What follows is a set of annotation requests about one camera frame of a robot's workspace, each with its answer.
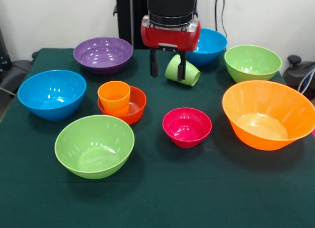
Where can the small red-orange plastic bowl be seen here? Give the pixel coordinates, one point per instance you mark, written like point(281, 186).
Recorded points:
point(137, 109)

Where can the green plastic cup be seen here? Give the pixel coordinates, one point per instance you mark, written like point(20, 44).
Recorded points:
point(192, 73)

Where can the large orange plastic bowl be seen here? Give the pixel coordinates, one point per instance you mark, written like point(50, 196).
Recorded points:
point(265, 109)

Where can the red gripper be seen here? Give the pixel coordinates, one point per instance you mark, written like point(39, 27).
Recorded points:
point(169, 37)

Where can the dark green tablecloth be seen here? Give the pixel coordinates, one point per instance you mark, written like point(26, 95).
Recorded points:
point(172, 188)

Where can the orange plastic cup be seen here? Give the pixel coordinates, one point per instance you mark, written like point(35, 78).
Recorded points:
point(114, 100)

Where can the green plastic bowl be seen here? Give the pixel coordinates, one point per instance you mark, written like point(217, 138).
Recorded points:
point(251, 65)
point(93, 144)

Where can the purple plastic bowl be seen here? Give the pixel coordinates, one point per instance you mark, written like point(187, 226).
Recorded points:
point(98, 53)

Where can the small pink plastic bowl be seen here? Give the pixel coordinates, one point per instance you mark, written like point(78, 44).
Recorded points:
point(187, 129)

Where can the blue plastic bowl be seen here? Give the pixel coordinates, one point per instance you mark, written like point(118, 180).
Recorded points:
point(211, 50)
point(49, 95)

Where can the grey pedestal leg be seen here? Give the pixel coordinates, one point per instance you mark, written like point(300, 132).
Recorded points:
point(295, 75)
point(17, 70)

